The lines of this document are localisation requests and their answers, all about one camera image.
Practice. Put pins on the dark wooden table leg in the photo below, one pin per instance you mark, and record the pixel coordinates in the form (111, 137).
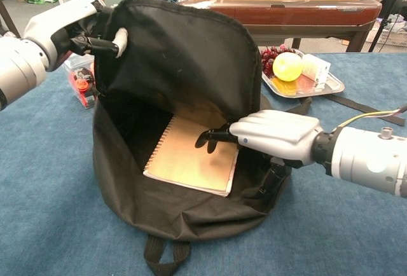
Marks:
(9, 18)

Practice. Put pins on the red grapes bunch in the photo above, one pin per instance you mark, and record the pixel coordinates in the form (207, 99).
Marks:
(267, 59)

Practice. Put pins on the yellow green apple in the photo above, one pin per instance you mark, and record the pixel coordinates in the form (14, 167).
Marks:
(287, 66)

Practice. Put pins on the brown mahjong table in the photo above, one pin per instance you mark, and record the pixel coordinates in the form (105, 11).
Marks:
(286, 13)

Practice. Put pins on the white plastic basket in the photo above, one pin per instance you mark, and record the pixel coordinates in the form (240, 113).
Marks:
(389, 37)

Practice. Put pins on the metal tray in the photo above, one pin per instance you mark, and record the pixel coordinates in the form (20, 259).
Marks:
(334, 85)

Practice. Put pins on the black fabric backpack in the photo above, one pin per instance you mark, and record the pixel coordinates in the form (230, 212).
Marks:
(178, 66)

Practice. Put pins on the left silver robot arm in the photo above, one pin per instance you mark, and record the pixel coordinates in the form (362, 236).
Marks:
(19, 63)

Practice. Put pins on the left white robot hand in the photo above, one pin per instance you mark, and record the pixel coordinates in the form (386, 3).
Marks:
(47, 26)

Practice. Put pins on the small white carton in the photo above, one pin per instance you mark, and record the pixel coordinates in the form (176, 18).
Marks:
(316, 69)

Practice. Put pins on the kraft cover spiral notebook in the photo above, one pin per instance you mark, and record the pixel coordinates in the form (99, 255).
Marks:
(187, 161)

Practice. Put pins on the black tripod stand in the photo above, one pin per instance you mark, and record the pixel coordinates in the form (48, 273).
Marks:
(381, 24)

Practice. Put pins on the clear plastic snack box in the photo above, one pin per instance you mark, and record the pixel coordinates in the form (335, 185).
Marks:
(81, 82)

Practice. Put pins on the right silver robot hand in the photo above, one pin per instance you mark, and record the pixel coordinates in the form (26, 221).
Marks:
(280, 133)

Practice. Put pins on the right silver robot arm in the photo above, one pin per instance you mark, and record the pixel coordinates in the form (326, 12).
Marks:
(365, 158)

